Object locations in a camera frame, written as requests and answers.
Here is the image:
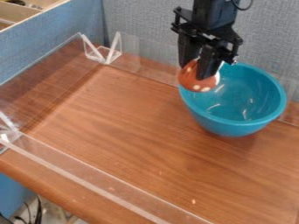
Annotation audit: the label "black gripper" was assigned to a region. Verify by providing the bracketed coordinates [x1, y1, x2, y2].
[172, 0, 242, 81]

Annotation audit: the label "red white-stemmed toy mushroom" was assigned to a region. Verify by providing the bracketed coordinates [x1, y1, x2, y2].
[177, 59, 220, 93]

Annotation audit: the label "blue plastic bowl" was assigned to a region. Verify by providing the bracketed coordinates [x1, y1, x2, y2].
[178, 63, 286, 137]

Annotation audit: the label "clear acrylic back barrier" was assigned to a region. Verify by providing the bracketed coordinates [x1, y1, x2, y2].
[88, 32, 299, 130]

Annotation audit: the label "clear acrylic barrier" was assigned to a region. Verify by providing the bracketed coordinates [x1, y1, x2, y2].
[88, 32, 299, 130]
[0, 33, 98, 133]
[0, 130, 212, 224]

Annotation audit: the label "clear acrylic left barrier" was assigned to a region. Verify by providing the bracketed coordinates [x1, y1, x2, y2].
[0, 33, 98, 133]

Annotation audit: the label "wooden shelf unit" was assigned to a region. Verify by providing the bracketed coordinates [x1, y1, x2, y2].
[0, 0, 70, 32]

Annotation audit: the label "clear acrylic front barrier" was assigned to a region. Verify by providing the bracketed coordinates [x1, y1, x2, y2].
[0, 130, 212, 224]

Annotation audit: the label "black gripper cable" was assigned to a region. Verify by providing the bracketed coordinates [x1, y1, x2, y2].
[230, 0, 254, 12]

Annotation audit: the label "black cables below table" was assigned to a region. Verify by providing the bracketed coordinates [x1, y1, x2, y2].
[0, 195, 43, 224]

